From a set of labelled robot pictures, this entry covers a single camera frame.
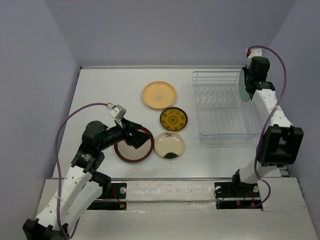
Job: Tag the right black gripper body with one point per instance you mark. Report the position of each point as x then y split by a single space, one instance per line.
248 74

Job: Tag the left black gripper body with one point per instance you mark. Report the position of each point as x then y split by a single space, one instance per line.
117 134

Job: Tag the red rim white plate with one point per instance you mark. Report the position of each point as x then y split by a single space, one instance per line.
131 155

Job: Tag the light blue flower plate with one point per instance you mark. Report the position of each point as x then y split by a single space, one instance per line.
244 95

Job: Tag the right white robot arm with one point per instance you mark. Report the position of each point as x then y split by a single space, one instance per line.
280 140

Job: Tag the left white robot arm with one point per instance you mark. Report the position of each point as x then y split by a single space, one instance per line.
83 184

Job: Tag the cream plate black mark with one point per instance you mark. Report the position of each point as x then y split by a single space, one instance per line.
169 145

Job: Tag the yellow patterned black-rim plate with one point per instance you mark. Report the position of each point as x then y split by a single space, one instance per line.
173 119

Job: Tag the orange round plate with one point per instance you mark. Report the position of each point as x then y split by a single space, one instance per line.
159 95

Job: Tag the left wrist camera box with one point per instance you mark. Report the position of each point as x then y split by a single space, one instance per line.
117 112

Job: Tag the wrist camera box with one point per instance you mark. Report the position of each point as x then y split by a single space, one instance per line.
250 53
117 112

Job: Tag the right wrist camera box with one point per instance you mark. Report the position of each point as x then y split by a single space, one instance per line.
250 53

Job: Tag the white wire dish rack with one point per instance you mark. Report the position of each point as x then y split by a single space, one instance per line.
220 112

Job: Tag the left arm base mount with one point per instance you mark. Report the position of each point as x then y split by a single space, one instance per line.
111 199

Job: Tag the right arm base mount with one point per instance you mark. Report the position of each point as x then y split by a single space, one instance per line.
229 197

